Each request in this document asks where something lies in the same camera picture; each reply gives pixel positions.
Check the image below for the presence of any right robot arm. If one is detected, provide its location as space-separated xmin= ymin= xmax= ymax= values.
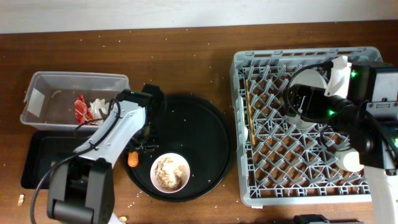
xmin=284 ymin=57 xmax=397 ymax=223

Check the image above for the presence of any grey plate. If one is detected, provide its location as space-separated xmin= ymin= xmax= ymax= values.
xmin=288 ymin=69 xmax=326 ymax=130

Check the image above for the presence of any red snack wrapper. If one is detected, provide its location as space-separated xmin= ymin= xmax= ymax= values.
xmin=75 ymin=95 xmax=94 ymax=125

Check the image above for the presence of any round black tray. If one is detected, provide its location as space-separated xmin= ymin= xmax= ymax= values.
xmin=122 ymin=95 xmax=234 ymax=202

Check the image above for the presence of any white cup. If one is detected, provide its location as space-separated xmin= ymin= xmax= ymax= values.
xmin=335 ymin=148 xmax=364 ymax=172

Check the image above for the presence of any pink bowl with food scraps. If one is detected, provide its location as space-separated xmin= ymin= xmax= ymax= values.
xmin=150 ymin=153 xmax=190 ymax=194

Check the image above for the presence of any white plastic fork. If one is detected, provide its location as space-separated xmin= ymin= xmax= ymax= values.
xmin=244 ymin=125 xmax=249 ymax=141

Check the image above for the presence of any wooden chopstick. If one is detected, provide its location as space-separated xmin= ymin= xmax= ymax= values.
xmin=245 ymin=79 xmax=256 ymax=146

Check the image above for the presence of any clear plastic bin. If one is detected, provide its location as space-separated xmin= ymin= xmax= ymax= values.
xmin=20 ymin=72 xmax=129 ymax=131

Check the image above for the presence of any peanut on table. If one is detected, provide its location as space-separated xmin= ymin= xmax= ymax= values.
xmin=17 ymin=194 xmax=25 ymax=207

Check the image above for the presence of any orange carrot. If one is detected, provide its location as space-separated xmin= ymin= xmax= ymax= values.
xmin=127 ymin=151 xmax=139 ymax=167

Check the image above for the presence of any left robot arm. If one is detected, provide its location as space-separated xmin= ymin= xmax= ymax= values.
xmin=47 ymin=84 xmax=165 ymax=223

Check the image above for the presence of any black rectangular tray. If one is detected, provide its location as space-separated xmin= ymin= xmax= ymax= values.
xmin=21 ymin=131 xmax=94 ymax=189

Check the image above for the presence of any grey dishwasher rack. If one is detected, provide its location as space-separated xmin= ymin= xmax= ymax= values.
xmin=230 ymin=47 xmax=396 ymax=207

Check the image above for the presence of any white tissue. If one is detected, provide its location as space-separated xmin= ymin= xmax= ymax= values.
xmin=89 ymin=98 xmax=109 ymax=126

